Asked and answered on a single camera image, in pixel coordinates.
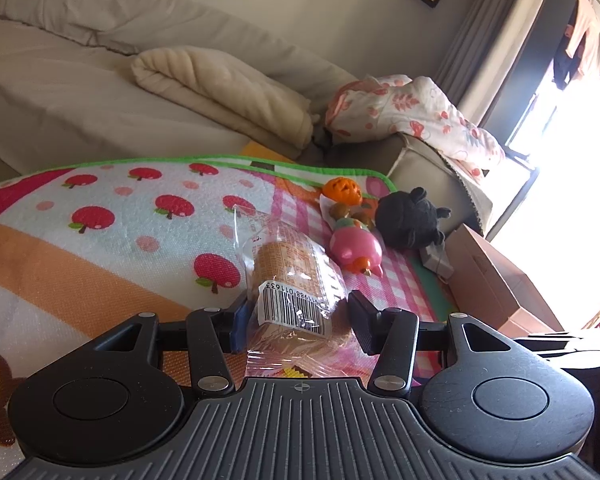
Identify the packaged bread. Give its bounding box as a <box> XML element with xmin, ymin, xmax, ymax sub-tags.
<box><xmin>233</xmin><ymin>206</ymin><xmax>376</xmax><ymax>380</ymax></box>

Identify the white power strip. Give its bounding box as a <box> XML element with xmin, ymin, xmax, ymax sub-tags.
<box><xmin>419</xmin><ymin>244</ymin><xmax>454</xmax><ymax>280</ymax></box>

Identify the pink pig toy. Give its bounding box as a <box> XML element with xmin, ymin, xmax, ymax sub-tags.
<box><xmin>328</xmin><ymin>218</ymin><xmax>384</xmax><ymax>278</ymax></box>

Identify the pink cardboard box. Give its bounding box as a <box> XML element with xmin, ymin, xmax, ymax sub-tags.
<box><xmin>445</xmin><ymin>224</ymin><xmax>564</xmax><ymax>338</ymax></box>

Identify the black plush toy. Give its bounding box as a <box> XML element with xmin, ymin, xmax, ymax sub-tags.
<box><xmin>375</xmin><ymin>186</ymin><xmax>452</xmax><ymax>252</ymax></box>

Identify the tray of brown balls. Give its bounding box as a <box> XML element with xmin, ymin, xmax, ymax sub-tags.
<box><xmin>318</xmin><ymin>194</ymin><xmax>378</xmax><ymax>231</ymax></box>

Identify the orange lattice ball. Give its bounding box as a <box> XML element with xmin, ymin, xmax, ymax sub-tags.
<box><xmin>322</xmin><ymin>177</ymin><xmax>363</xmax><ymax>206</ymax></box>

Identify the colourful play mat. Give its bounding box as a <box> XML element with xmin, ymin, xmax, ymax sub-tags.
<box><xmin>0</xmin><ymin>153</ymin><xmax>462</xmax><ymax>480</ymax></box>

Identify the floral white quilt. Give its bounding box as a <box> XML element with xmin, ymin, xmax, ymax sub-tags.
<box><xmin>325</xmin><ymin>75</ymin><xmax>504</xmax><ymax>176</ymax></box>

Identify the folded beige blanket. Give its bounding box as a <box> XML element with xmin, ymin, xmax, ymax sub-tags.
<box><xmin>131</xmin><ymin>47</ymin><xmax>317</xmax><ymax>157</ymax></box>

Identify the beige sofa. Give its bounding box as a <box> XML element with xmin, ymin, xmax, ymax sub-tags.
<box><xmin>0</xmin><ymin>0</ymin><xmax>504</xmax><ymax>232</ymax></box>

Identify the grey curtain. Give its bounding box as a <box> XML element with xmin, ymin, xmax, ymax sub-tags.
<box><xmin>431</xmin><ymin>0</ymin><xmax>589</xmax><ymax>126</ymax></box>

